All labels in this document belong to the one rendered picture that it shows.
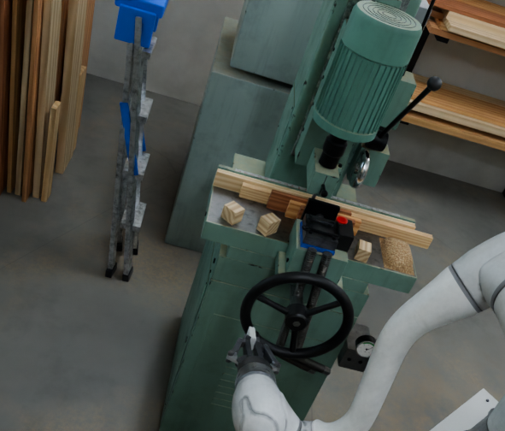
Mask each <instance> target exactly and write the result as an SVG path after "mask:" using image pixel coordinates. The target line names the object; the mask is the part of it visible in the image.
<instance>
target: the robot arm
mask: <svg viewBox="0 0 505 431"><path fill-rule="evenodd" d="M489 308H491V309H492V310H493V311H494V313H495V314H496V317H497V319H498V321H499V323H500V325H501V328H502V331H503V332H504V334H505V232H503V233H500V234H498V235H496V236H494V237H492V238H490V239H488V240H486V241H485V242H483V243H481V244H480V245H477V246H475V247H474V248H472V249H471V250H470V251H468V252H467V253H465V254H464V255H463V256H462V257H460V258H459V259H457V260H456V261H455V262H453V263H452V264H450V265H449V266H448V267H447V268H446V269H445V270H443V271H442V272H441V273H440V274H439V275H438V276H437V277H436V278H435V279H433V280H432V281H431V282H430V283H429V284H427V285H426V286H425V287H424V288H422V289H421V290H420V291H419V292H417V293H416V294H415V295H414V296H413V297H412V298H411V299H409V300H408V301H407V302H406V303H405V304H403V305H402V306H401V307H400V308H399V309H398V310H397V311H396V312H395V313H394V314H393V315H392V317H391V318H390V319H389V321H388V322H387V323H386V324H385V326H384V327H383V329H382V331H381V332H380V334H379V337H378V338H377V340H376V343H375V345H374V348H373V351H372V353H371V356H370V358H369V360H368V363H367V366H366V368H365V371H364V374H363V376H362V378H361V382H360V385H359V386H358V389H357V392H356V394H355V397H354V400H353V402H352V405H351V406H350V408H349V410H348V411H347V412H346V414H345V415H344V416H342V417H341V418H340V419H338V420H336V421H335V422H322V421H321V420H318V419H316V420H314V421H301V420H300V419H299V418H298V416H297V415H296V413H295V412H294V411H293V409H292V408H291V407H290V405H289V404H288V402H287V400H286V399H285V396H284V394H283V393H282V392H281V391H280V390H279V389H278V387H277V383H276V378H275V375H277V374H278V373H279V370H280V367H281V363H280V362H278V361H277V360H276V358H275V356H274V355H273V353H272V352H271V350H270V348H269V346H268V345H267V344H263V345H262V344H261V342H260V339H259V337H256V336H255V328H254V327H251V326H249V329H248V332H247V334H245V335H244V338H243V339H242V338H238V340H237V342H236V344H235V346H234V347H233V348H232V350H230V351H228V353H227V356H226V362H227V363H230V362H233V363H235V366H236V367H237V368H238V374H237V377H236V380H235V392H234V394H233V397H232V420H233V425H234V428H235V430H236V431H368V430H369V429H370V427H372V425H373V423H374V421H375V419H376V417H377V415H378V413H379V411H380V409H381V407H382V405H383V403H384V401H385V398H386V396H387V394H388V392H389V390H390V387H391V385H392V383H393V381H394V379H395V377H396V374H397V372H398V370H399V368H400V366H401V364H402V361H403V359H404V358H405V356H406V354H407V353H408V350H409V349H410V347H411V346H412V345H413V344H414V342H415V341H416V340H417V339H418V338H420V337H421V336H422V335H424V334H426V333H428V332H429V331H431V330H433V329H435V328H439V327H442V326H443V325H446V324H449V323H451V322H455V321H458V320H460V319H463V318H466V317H469V316H473V315H476V314H478V313H480V312H482V311H484V310H487V309H489ZM241 347H243V354H244V355H243V356H241V357H238V356H237V354H238V352H239V350H240V348H241ZM253 349H254V350H253ZM252 350H253V352H252ZM252 353H254V355H253V354H252ZM465 431H505V395H504V396H503V397H502V399H501V400H500V401H499V402H498V404H497V405H496V407H495V408H492V409H490V411H489V412H488V415H487V416H486V417H485V418H484V419H482V420H481V421H480V422H478V423H477V424H476V425H475V426H474V427H472V428H470V429H468V430H465Z"/></svg>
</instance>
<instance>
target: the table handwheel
mask: <svg viewBox="0 0 505 431"><path fill-rule="evenodd" d="M288 283H304V284H309V285H313V286H317V287H320V288H322V289H324V290H326V291H328V292H329V293H330V294H331V295H332V296H333V297H334V298H335V299H336V301H334V302H331V303H329V304H324V305H321V306H319V307H315V308H313V309H309V310H308V308H307V307H306V306H305V305H303V293H302V296H301V297H296V296H292V294H293V292H294V288H295V286H292V285H290V305H288V306H287V307H284V306H283V305H281V304H278V303H276V302H274V301H272V300H271V299H269V298H267V297H265V296H263V295H262V294H263V293H264V292H265V291H267V290H269V289H270V288H273V287H275V286H279V285H283V284H288ZM256 300H259V301H261V302H263V303H264V304H267V305H269V306H271V307H272V308H274V309H276V310H277V311H279V312H281V313H283V314H284V315H285V325H286V327H288V328H289V329H290V330H291V343H290V348H288V347H283V346H280V345H275V344H273V343H271V342H269V341H267V340H266V339H264V338H263V337H261V336H260V335H259V336H260V342H261V344H262V345H263V344H267V345H268V346H269V348H270V350H271V352H272V353H273V355H274V356H277V357H283V358H289V359H305V358H311V357H318V356H321V355H323V354H326V353H328V352H329V351H332V350H333V349H335V348H336V347H338V346H339V345H340V344H342V343H343V342H344V340H345V339H346V338H347V337H348V335H349V333H350V331H351V329H352V327H353V323H354V309H353V305H352V303H351V301H350V299H349V297H348V295H347V294H346V292H345V291H344V290H343V289H342V288H341V287H340V286H339V285H337V284H336V283H334V282H333V281H331V280H329V279H327V278H326V277H323V276H321V275H317V274H313V273H308V272H299V271H293V272H284V273H280V274H276V275H272V276H269V277H267V278H266V279H264V280H261V281H260V282H258V283H257V284H255V285H254V286H253V287H252V288H251V289H250V290H249V291H248V292H247V294H246V295H245V297H244V300H243V302H242V304H241V307H240V322H241V326H242V328H243V331H244V332H245V334H247V332H248V329H249V326H251V327H254V326H253V324H252V321H251V317H250V313H251V309H252V306H253V304H254V302H255V301H256ZM340 306H341V308H342V311H343V321H342V325H341V327H340V329H339V330H338V331H337V332H336V333H335V334H334V335H333V336H332V337H331V338H330V339H329V340H327V341H326V342H324V343H322V344H319V345H315V346H311V347H307V348H296V344H297V333H298V331H301V330H303V329H305V328H306V327H307V326H308V318H309V317H310V316H313V315H316V314H319V313H321V312H323V311H326V310H331V309H334V308H337V307H340Z"/></svg>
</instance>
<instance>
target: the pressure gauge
mask: <svg viewBox="0 0 505 431"><path fill-rule="evenodd" d="M375 343H376V339H375V338H374V337H373V336H371V335H362V336H360V337H358V338H357V339H356V341H355V351H356V353H357V354H358V355H359V356H361V357H370V356H371V353H372V351H373V347H374V345H375ZM370 348H371V349H370ZM366 349H369V350H367V351H366Z"/></svg>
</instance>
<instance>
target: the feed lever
mask: <svg viewBox="0 0 505 431"><path fill-rule="evenodd" d="M441 86H442V81H441V79H440V78H439V77H437V76H432V77H431V78H429V80H428V81H427V88H426V89H425V90H424V91H423V92H422V93H421V94H420V95H419V96H418V97H417V98H416V99H414V100H413V101H412V102H411V103H410V104H409V105H408V106H407V107H406V108H405V109H404V110H403V111H402V112H401V113H400V114H399V115H398V116H397V117H396V118H395V119H394V120H393V121H392V122H391V123H390V124H389V125H388V126H387V127H386V128H385V129H384V130H383V131H382V130H378V132H377V134H376V136H375V138H374V140H372V141H370V142H366V143H365V146H366V147H367V148H369V149H372V150H375V151H380V152H381V151H383V150H384V149H385V147H386V145H387V142H388V138H389V134H388V132H389V131H390V130H391V129H392V128H393V127H394V126H395V125H396V124H397V123H398V122H399V121H400V120H401V119H402V118H403V117H404V116H405V115H406V114H407V113H408V112H409V111H410V110H411V109H412V108H414V107H415V106H416V105H417V104H418V103H419V102H420V101H421V100H422V99H423V98H424V97H425V96H426V95H427V94H428V93H429V92H430V91H437V90H439V89H440V88H441Z"/></svg>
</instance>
